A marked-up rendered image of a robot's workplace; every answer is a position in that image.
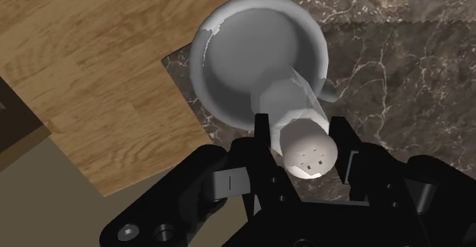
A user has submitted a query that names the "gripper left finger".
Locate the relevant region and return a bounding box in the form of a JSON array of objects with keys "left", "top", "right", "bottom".
[{"left": 99, "top": 113, "right": 301, "bottom": 247}]

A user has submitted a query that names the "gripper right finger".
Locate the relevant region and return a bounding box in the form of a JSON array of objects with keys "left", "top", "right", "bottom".
[{"left": 328, "top": 116, "right": 476, "bottom": 247}]

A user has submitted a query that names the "white salt shaker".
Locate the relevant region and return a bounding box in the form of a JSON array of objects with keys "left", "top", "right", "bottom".
[{"left": 250, "top": 67, "right": 339, "bottom": 181}]

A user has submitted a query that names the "white cup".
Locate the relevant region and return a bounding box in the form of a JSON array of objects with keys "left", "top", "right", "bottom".
[{"left": 188, "top": 0, "right": 339, "bottom": 133}]

